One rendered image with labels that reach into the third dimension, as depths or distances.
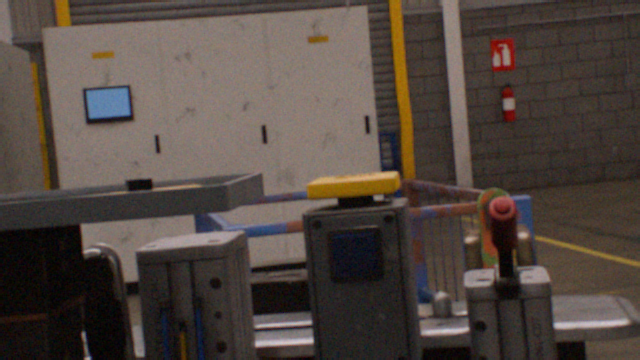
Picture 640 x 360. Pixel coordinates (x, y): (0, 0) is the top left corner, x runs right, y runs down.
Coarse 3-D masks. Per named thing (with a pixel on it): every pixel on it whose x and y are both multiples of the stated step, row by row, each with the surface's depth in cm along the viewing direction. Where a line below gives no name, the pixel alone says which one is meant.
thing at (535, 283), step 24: (480, 288) 96; (528, 288) 95; (480, 312) 96; (504, 312) 96; (528, 312) 96; (552, 312) 96; (480, 336) 96; (504, 336) 96; (528, 336) 96; (552, 336) 96
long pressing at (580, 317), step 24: (456, 312) 119; (576, 312) 114; (600, 312) 113; (624, 312) 112; (264, 336) 115; (288, 336) 114; (312, 336) 111; (432, 336) 108; (456, 336) 108; (576, 336) 107; (600, 336) 106; (624, 336) 106
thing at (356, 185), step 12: (324, 180) 83; (336, 180) 81; (348, 180) 81; (360, 180) 81; (372, 180) 81; (384, 180) 81; (396, 180) 83; (312, 192) 81; (324, 192) 81; (336, 192) 81; (348, 192) 81; (360, 192) 81; (372, 192) 81; (384, 192) 81; (348, 204) 83; (360, 204) 83; (372, 204) 83
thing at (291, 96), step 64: (64, 64) 885; (128, 64) 893; (192, 64) 900; (256, 64) 908; (320, 64) 916; (64, 128) 887; (128, 128) 894; (192, 128) 902; (256, 128) 910; (320, 128) 918; (128, 256) 898; (256, 256) 913
